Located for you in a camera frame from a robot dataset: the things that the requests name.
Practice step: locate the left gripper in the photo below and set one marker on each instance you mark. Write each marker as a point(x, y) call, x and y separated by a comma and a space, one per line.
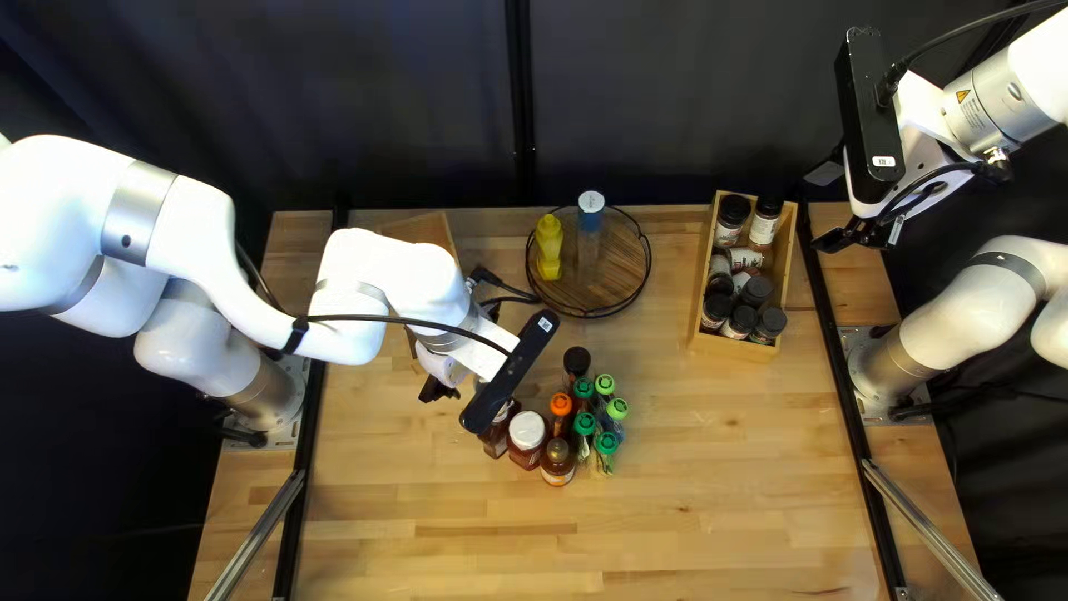
point(467, 355)

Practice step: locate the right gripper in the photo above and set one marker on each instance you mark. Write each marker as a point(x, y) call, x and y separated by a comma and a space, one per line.
point(926, 158)

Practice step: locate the dark sauce bottle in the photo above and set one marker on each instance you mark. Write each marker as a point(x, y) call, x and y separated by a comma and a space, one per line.
point(494, 442)

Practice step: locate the pouch with orange cap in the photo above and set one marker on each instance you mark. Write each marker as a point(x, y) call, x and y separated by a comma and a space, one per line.
point(561, 404)

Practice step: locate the brown sauce bottle orange label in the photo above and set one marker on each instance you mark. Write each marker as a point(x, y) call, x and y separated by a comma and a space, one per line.
point(557, 457)

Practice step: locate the pouch with dark green cap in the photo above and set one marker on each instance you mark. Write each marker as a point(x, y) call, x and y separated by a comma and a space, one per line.
point(607, 442)
point(583, 388)
point(585, 424)

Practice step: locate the pouch with light green cap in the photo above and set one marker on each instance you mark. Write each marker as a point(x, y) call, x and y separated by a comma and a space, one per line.
point(605, 384)

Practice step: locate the blue pouch light green cap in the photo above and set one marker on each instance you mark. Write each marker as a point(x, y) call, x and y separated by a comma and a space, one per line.
point(617, 409)

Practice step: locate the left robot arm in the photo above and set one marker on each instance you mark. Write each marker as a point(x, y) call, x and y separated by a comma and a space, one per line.
point(67, 225)

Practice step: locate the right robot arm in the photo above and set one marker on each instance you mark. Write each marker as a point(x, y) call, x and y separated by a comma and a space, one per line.
point(968, 317)

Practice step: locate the spice jar black lid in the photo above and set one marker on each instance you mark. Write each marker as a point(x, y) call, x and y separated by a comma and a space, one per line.
point(576, 361)
point(758, 290)
point(741, 319)
point(734, 209)
point(719, 269)
point(765, 229)
point(772, 321)
point(716, 307)

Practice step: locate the wooden box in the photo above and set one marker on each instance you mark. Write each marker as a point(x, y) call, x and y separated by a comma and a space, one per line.
point(421, 229)
point(734, 349)

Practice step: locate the yellow mustard bottle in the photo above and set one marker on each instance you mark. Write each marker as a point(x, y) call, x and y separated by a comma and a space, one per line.
point(549, 246)

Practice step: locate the clear bottle blue cap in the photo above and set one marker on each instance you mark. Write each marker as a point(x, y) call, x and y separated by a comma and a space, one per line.
point(591, 203)

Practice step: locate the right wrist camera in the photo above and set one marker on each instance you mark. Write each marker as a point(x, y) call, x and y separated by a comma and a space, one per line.
point(868, 117)

